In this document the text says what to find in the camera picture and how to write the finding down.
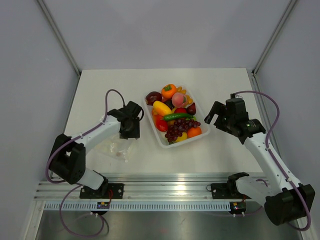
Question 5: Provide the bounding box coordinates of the clear zip top bag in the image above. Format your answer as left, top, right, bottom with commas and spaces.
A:
94, 134, 136, 163

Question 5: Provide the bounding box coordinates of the yellow orange bell pepper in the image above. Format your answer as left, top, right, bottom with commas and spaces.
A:
153, 100, 172, 116

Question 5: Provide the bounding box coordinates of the dark red apple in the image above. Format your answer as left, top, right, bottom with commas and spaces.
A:
145, 91, 163, 106

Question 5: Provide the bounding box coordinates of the white slotted cable duct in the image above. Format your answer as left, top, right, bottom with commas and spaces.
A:
44, 201, 231, 212

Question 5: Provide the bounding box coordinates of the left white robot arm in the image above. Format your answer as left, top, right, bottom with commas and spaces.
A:
46, 101, 144, 199

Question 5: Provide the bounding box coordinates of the right small circuit board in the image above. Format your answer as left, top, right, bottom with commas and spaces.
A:
230, 201, 247, 214

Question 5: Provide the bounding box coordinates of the orange tangerine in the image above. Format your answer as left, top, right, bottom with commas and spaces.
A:
187, 126, 202, 138

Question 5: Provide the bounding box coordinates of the aluminium frame post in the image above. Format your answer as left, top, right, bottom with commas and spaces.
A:
251, 0, 299, 77
36, 0, 82, 77

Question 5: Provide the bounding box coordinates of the green chili pepper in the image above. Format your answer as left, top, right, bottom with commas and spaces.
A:
163, 113, 193, 122

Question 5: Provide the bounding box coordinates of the purple grape bunch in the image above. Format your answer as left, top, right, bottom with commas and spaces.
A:
164, 118, 201, 144

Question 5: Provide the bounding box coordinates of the aluminium mounting rail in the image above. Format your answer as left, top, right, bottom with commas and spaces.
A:
33, 173, 231, 202

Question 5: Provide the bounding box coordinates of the small circuit board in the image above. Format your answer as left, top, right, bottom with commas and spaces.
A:
230, 201, 247, 214
97, 202, 110, 209

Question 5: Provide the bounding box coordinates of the dark purple plum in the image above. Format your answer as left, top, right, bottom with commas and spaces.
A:
163, 99, 175, 110

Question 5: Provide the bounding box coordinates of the dark red fig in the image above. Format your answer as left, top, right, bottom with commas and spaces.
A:
186, 102, 197, 116

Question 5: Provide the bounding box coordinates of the red orange bell pepper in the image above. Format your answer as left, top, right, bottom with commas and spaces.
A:
153, 114, 168, 132

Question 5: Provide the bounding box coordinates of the left small circuit board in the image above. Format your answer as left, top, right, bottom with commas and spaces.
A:
97, 202, 110, 209

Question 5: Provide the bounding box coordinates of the left aluminium frame post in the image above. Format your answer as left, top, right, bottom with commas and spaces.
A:
36, 0, 82, 77

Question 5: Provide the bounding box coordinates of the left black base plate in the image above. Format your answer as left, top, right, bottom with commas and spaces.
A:
79, 183, 125, 200

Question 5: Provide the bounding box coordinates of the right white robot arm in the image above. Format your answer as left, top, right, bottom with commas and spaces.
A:
204, 97, 315, 231

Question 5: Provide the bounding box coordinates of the pink peach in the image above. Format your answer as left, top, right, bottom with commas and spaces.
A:
171, 92, 188, 108

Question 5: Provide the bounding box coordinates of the orange persimmon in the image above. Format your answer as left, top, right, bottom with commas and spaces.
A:
161, 84, 177, 99

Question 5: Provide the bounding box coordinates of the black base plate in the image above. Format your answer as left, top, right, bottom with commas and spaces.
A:
205, 183, 248, 200
79, 183, 125, 200

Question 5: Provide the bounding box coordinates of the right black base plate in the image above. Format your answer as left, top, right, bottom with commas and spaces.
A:
205, 183, 248, 200

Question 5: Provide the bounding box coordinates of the right aluminium frame post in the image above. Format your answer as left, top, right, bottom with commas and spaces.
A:
251, 0, 299, 77

